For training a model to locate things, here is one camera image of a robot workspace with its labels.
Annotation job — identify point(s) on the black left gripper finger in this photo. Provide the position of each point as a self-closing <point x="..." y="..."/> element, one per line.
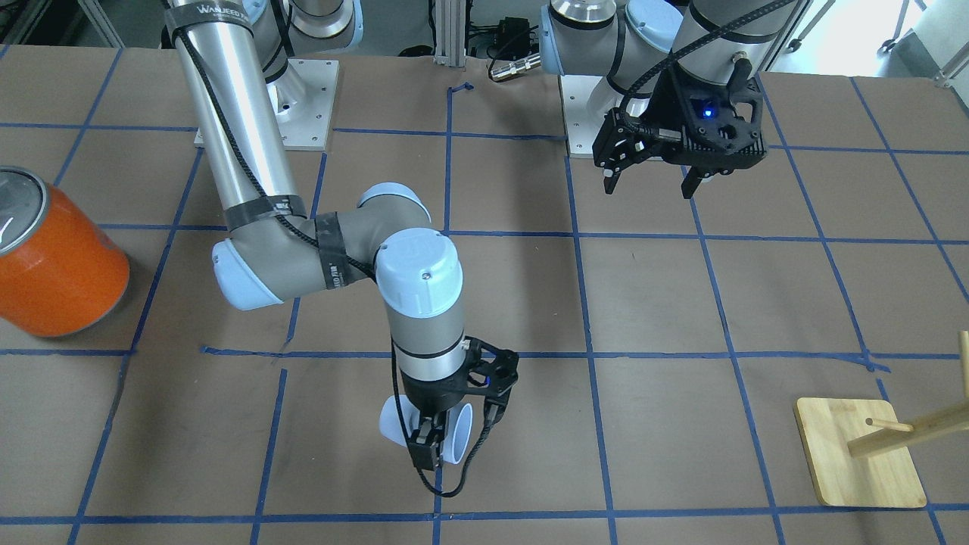
<point x="692" y="180"/>
<point x="611" y="175"/>

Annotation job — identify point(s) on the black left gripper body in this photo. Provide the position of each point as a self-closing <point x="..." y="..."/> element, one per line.
<point x="668" y="101"/>

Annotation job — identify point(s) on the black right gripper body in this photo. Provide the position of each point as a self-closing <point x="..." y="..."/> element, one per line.
<point x="426" y="401"/>

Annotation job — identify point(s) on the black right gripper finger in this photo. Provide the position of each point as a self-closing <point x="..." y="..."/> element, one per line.
<point x="436" y="442"/>
<point x="420" y="445"/>

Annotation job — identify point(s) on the light blue plastic cup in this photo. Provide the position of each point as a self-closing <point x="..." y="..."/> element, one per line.
<point x="458" y="426"/>

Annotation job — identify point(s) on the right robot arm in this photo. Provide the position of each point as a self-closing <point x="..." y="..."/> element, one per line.
<point x="253" y="101"/>

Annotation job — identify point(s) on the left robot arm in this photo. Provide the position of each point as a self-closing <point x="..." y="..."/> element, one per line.
<point x="632" y="42"/>

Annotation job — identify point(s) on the wooden cup rack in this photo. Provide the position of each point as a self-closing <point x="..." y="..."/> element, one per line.
<point x="857" y="451"/>

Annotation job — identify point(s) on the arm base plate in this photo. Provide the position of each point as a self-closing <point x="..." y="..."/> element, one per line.
<point x="585" y="102"/>
<point x="303" y="100"/>

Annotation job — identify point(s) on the aluminium frame post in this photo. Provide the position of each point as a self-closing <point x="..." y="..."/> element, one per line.
<point x="449" y="34"/>

